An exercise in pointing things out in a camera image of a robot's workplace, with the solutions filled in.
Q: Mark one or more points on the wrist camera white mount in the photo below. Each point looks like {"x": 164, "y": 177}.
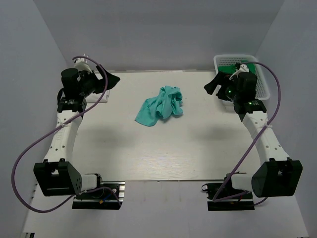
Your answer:
{"x": 242, "y": 68}
{"x": 81, "y": 64}

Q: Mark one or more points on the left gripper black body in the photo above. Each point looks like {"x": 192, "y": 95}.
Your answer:
{"x": 90, "y": 82}

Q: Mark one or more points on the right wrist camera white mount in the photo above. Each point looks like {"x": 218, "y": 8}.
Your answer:
{"x": 242, "y": 68}

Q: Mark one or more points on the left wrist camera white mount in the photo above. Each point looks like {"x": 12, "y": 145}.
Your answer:
{"x": 81, "y": 64}

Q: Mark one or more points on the green t shirt in basket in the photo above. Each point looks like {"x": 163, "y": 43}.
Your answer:
{"x": 230, "y": 69}

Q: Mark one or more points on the folded white t shirt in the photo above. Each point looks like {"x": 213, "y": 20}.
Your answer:
{"x": 92, "y": 98}

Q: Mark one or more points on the white plastic basket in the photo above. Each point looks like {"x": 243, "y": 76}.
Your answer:
{"x": 262, "y": 91}

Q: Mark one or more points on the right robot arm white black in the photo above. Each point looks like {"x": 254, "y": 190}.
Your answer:
{"x": 278, "y": 175}

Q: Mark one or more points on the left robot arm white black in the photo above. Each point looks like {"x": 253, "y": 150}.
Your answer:
{"x": 56, "y": 175}

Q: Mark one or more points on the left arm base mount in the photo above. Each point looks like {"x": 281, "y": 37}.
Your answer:
{"x": 109, "y": 196}

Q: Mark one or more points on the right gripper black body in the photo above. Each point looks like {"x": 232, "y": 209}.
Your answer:
{"x": 228, "y": 91}

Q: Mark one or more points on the teal t shirt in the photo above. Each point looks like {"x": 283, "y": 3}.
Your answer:
{"x": 168, "y": 102}

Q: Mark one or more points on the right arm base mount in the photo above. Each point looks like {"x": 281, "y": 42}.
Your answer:
{"x": 230, "y": 199}

